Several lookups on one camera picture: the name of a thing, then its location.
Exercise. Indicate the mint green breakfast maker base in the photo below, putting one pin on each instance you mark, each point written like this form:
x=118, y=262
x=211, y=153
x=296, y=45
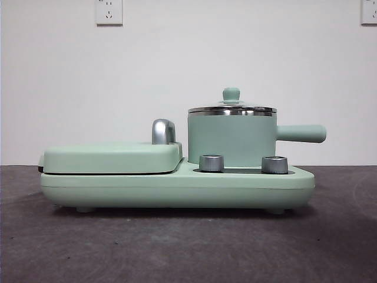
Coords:
x=147, y=191

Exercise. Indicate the white wall socket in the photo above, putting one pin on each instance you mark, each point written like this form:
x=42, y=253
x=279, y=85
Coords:
x=369, y=13
x=109, y=13

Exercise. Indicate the glass lid with green knob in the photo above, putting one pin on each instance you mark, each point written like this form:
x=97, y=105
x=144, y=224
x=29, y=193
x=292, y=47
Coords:
x=231, y=94

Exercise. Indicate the grey felt table cloth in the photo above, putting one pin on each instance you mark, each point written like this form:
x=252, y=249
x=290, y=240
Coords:
x=88, y=250

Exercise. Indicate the silver control knob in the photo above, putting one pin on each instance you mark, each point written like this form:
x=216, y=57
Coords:
x=212, y=162
x=274, y=164

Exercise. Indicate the mint green hinged griddle cover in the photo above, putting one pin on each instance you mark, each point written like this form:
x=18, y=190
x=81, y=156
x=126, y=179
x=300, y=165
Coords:
x=112, y=157

